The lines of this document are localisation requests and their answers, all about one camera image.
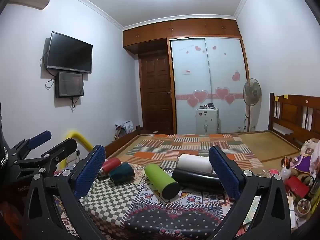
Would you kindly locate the clear plastic bottle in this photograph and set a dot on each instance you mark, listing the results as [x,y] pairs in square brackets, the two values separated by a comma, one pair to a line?
[285,173]

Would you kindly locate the black cup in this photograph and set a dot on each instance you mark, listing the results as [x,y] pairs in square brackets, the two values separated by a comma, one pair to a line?
[197,177]

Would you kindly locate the small white cabinet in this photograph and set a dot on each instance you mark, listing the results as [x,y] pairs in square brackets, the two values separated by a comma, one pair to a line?
[207,121]

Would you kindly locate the white cup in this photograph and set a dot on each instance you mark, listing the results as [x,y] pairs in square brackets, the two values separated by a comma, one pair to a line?
[193,163]

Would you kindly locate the wooden bed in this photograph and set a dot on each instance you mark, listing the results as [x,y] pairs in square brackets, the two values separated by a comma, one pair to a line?
[290,112]

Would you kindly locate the wooden overhead cabinet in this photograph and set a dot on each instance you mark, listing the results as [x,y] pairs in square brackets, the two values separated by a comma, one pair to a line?
[180,30]

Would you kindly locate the dark green cup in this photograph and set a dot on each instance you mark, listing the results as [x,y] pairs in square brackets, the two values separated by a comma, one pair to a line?
[120,173]

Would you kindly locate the tan woven mat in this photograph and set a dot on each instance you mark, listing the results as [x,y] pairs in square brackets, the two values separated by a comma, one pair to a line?
[270,145]

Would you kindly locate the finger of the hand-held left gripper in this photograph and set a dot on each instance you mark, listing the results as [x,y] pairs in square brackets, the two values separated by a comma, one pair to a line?
[63,147]
[38,138]

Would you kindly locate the yellow foam tube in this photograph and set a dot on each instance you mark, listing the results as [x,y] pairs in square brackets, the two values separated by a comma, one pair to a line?
[82,141]

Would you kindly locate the striped patchwork mat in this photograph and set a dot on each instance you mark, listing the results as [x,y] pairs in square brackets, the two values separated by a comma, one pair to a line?
[185,146]

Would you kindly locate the red box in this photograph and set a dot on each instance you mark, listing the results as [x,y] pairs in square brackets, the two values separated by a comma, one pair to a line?
[297,186]

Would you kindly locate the wall-mounted black television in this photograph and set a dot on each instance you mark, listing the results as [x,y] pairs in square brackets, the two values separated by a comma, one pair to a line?
[70,52]

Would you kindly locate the white air conditioner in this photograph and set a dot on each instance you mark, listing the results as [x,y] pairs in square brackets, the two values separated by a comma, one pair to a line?
[30,1]

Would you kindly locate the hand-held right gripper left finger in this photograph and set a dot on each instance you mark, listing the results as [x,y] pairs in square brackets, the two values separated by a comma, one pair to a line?
[89,173]

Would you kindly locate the sliding wardrobe door with hearts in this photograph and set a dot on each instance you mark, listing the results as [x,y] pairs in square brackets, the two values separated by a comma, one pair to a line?
[190,80]
[225,67]

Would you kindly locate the small black wall monitor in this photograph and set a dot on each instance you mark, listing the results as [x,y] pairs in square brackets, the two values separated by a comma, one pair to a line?
[70,84]

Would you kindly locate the pile of bags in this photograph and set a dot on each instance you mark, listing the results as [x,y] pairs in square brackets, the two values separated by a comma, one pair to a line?
[124,129]

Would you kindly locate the brown wooden door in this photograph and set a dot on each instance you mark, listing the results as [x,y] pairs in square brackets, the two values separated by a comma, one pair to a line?
[156,92]

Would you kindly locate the small patterned bowl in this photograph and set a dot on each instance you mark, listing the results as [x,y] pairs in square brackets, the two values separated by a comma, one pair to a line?
[303,207]

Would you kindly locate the patterned tablecloth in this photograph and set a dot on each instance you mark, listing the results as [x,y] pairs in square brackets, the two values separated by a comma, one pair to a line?
[140,212]

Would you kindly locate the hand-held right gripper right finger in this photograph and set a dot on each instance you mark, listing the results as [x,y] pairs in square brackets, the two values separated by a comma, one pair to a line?
[225,173]

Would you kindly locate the standing fan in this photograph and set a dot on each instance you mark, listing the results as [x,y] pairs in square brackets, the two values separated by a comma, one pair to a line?
[252,91]

